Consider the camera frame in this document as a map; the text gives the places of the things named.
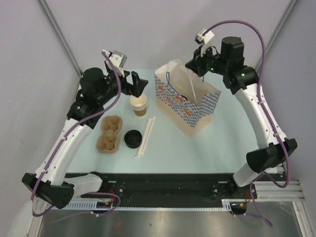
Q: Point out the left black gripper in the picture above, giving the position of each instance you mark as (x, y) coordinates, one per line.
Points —
(138, 84)

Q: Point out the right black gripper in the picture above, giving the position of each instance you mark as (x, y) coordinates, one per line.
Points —
(193, 65)

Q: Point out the stack of paper cups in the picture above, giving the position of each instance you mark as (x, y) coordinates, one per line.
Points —
(139, 105)

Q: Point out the straw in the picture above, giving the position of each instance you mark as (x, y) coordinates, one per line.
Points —
(148, 135)
(193, 90)
(145, 134)

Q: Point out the checkered paper takeout bag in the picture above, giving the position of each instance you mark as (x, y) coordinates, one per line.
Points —
(172, 80)

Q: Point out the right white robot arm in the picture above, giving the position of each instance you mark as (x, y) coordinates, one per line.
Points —
(274, 147)

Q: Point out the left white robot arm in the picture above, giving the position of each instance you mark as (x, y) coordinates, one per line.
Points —
(49, 182)

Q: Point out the stack of black lids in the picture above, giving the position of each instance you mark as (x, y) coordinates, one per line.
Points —
(133, 139)

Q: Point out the brown cardboard cup carrier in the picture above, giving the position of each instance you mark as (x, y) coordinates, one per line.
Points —
(108, 142)

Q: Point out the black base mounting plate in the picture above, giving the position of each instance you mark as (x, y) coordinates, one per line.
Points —
(135, 188)

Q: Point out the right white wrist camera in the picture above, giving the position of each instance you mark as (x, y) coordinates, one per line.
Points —
(203, 38)

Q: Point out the white cable duct rail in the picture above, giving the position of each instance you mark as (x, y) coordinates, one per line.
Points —
(203, 205)

